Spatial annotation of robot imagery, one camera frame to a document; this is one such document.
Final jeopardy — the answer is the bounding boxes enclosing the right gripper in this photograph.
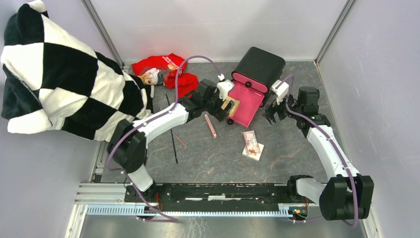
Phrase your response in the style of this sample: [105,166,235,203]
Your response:
[261,92,302,126]

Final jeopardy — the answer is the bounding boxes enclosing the yellow small box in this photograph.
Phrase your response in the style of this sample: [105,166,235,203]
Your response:
[220,98,240,118]

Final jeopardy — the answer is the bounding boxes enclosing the black pink drawer organizer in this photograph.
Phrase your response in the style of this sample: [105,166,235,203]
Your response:
[227,47,286,128]

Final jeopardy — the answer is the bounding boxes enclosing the pink makeup package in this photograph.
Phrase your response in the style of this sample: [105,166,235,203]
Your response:
[241,130,260,153]

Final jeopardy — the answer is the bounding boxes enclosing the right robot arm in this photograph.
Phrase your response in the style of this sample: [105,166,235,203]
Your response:
[264,84,374,222]

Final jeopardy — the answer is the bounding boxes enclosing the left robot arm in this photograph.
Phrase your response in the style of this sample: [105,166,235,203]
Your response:
[108,79,234,202]

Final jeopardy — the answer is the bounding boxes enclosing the red cloth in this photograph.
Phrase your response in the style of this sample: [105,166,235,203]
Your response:
[132,54,199,98]

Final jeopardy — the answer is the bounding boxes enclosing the rose pencil near mirror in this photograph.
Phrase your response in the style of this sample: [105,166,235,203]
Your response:
[172,133,187,148]

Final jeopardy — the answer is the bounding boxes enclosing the black thin brush stick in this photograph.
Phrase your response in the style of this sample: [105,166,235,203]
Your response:
[170,129,178,164]

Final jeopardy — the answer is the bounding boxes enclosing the small plush doll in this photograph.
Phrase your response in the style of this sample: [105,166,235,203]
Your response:
[139,68,165,85]

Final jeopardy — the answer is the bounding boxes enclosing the black white checkered blanket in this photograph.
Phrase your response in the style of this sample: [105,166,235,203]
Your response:
[0,0,154,142]

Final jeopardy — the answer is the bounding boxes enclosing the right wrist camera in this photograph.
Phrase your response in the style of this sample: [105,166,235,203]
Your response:
[270,80,289,105]

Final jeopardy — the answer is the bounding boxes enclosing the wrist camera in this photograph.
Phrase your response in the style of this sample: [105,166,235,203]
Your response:
[270,80,289,105]
[216,73,234,101]

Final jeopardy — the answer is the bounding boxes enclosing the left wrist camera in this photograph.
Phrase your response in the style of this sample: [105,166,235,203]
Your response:
[216,73,234,101]

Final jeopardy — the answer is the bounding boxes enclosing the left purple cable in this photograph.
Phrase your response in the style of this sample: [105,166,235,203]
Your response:
[105,55,225,223]

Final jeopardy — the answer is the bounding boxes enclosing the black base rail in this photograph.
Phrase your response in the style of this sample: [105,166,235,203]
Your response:
[124,183,315,212]

